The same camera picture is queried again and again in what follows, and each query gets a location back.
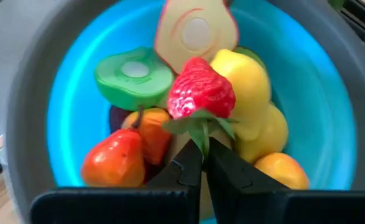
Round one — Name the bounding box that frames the red toy apple half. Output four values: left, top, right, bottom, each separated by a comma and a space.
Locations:
153, 0, 239, 75

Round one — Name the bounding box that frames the blue collapsible colander bowl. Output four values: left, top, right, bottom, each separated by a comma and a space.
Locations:
4, 0, 365, 224

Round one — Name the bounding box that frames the orange toy peach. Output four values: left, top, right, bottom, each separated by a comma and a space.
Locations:
81, 105, 146, 188
121, 107, 173, 166

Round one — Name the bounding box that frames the small orange toy fruit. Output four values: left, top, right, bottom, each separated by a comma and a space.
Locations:
253, 151, 310, 190

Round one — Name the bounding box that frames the pointed yellow toy lemon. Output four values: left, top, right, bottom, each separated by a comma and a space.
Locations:
210, 49, 272, 141

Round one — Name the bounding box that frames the round yellow toy lemon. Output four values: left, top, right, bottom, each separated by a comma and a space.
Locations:
234, 102, 289, 164

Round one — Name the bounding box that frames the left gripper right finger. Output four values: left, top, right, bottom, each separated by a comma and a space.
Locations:
206, 136, 365, 224

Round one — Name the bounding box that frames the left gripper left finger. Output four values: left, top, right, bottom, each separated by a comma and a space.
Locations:
31, 138, 203, 224

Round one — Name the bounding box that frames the potted green plant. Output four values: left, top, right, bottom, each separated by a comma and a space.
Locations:
328, 0, 346, 10

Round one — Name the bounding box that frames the red toy strawberry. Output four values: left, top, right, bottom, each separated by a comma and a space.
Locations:
162, 56, 239, 159

